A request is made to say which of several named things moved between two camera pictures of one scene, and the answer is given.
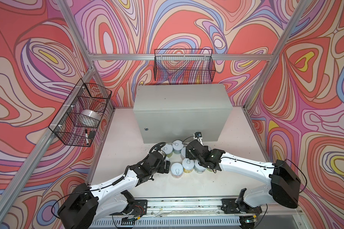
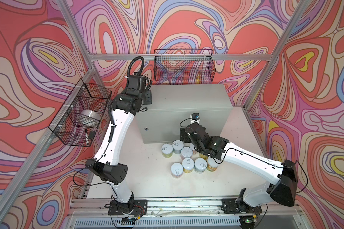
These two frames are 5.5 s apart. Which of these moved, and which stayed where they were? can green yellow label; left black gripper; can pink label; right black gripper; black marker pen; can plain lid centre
Moved: right black gripper; left black gripper
Stayed: can plain lid centre; can green yellow label; black marker pen; can pink label
